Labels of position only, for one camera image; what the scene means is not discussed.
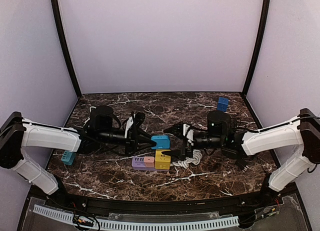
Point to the teal power strip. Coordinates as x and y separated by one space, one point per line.
68 157

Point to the blue adapter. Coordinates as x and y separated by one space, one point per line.
162 142

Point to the dark blue cube socket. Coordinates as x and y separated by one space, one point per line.
222 104

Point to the pink charger plug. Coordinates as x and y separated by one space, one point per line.
149 161

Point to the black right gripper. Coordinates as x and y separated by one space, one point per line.
187 141

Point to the black front aluminium rail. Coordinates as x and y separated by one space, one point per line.
239 204

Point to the black frame post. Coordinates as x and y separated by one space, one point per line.
64 47
257 46

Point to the yellow cube socket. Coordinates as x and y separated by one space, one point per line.
162 161

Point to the right black frame post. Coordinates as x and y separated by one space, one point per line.
257 46

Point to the purple power strip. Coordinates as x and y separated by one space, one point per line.
138 164

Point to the left black frame post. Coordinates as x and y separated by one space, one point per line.
64 47

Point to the white slotted cable duct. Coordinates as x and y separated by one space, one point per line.
134 222

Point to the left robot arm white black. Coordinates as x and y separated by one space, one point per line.
102 128

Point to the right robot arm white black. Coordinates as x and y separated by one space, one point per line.
237 143

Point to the black plug adapter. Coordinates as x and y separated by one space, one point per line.
242 164

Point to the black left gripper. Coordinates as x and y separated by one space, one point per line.
133 139

